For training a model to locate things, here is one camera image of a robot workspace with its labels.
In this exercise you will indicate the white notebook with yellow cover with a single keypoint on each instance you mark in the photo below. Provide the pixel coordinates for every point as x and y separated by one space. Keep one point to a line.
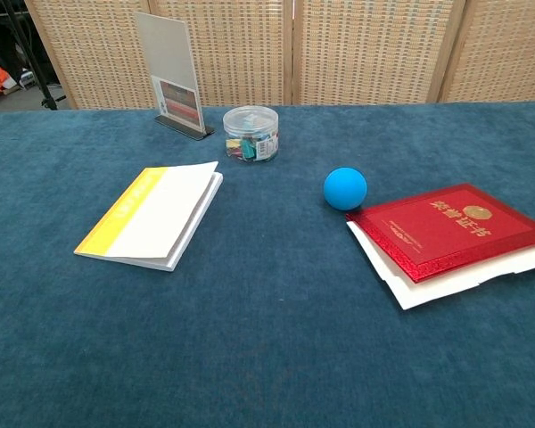
151 223

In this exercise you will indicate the blue ball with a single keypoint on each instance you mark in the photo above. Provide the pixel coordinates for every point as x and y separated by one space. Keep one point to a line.
345 189

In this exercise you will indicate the clear jar of binder clips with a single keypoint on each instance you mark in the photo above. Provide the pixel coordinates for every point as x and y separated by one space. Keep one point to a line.
251 134

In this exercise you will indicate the blue table cloth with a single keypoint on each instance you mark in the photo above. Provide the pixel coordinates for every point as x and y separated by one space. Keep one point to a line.
267 356

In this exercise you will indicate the white paper sheets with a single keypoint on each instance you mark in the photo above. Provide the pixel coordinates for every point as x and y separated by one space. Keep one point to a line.
423 292

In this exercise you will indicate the red certificate booklet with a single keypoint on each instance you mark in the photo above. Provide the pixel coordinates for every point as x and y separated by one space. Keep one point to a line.
450 232

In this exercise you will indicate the woven wooden folding screen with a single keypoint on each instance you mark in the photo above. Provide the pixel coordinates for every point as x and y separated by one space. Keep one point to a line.
361 53

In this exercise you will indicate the clear acrylic sign holder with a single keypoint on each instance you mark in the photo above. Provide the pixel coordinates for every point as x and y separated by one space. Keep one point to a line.
169 53

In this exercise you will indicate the black tripod stand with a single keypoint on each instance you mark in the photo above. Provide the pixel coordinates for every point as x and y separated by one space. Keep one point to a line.
49 103

